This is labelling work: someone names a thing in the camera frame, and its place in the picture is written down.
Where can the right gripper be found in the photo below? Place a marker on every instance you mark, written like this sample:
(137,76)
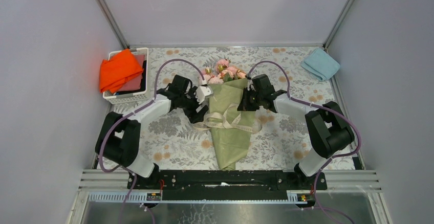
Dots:
(244,106)

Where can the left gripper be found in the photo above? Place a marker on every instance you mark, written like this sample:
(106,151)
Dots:
(193,115)

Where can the fake rose stem with bud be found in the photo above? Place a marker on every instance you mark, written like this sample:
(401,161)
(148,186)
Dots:
(234,73)

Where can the peach fake rose stem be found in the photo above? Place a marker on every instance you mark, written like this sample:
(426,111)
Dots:
(211,77)

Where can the brown kraft wrapping paper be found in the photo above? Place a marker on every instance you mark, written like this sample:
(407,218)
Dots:
(230,145)

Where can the pink fake rose stem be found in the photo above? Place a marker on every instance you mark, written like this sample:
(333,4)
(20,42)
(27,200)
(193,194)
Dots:
(221,65)

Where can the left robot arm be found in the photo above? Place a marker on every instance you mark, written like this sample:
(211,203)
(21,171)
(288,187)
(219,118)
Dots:
(120,134)

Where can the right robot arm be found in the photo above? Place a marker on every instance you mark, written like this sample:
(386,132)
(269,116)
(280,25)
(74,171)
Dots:
(329,130)

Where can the white plastic basket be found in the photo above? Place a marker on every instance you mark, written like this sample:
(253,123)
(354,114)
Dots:
(136,95)

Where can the light blue cloth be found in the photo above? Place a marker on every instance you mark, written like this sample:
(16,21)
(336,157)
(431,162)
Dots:
(321,65)

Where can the orange cloth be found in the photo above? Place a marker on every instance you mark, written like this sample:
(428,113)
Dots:
(120,69)

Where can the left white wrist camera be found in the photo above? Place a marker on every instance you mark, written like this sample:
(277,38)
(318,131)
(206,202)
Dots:
(203,92)

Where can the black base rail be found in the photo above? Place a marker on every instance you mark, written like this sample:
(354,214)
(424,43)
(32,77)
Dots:
(256,185)

